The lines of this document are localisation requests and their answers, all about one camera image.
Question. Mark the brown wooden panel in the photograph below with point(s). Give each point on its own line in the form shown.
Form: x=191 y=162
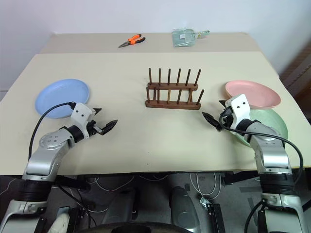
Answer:
x=297 y=77

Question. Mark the green plate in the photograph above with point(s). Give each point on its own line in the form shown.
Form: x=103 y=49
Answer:
x=272 y=123

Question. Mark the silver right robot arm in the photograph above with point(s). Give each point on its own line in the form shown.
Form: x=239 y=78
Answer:
x=269 y=155

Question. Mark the beige wrapped padding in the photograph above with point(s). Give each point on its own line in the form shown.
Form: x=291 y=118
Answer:
x=60 y=223

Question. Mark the blue plate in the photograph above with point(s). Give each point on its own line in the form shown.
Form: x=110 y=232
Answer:
x=60 y=94

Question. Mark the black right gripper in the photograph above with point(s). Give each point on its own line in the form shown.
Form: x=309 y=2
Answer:
x=227 y=116

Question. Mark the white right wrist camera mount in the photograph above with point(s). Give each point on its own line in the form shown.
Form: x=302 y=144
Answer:
x=240 y=109

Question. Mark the grey rounded shape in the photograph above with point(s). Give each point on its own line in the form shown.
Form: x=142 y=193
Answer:
x=184 y=208

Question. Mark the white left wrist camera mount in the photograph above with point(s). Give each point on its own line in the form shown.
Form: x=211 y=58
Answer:
x=81 y=114

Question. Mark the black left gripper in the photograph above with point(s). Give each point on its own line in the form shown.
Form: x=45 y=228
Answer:
x=93 y=127

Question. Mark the pink-red plate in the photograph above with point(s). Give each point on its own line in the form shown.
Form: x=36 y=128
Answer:
x=252 y=93

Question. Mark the dark rounded shape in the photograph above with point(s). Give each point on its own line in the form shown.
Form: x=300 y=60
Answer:
x=119 y=206

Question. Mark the pale green plastic package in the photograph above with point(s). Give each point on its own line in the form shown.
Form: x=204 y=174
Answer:
x=183 y=37

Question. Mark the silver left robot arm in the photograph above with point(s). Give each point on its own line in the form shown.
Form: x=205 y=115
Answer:
x=48 y=142

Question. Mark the wooden dish rack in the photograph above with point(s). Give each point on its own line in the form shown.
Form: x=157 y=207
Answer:
x=172 y=104

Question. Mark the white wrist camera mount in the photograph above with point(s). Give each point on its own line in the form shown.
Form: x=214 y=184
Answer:
x=81 y=114
x=240 y=109

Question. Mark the black curved rim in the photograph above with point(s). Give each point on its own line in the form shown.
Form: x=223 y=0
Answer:
x=136 y=227

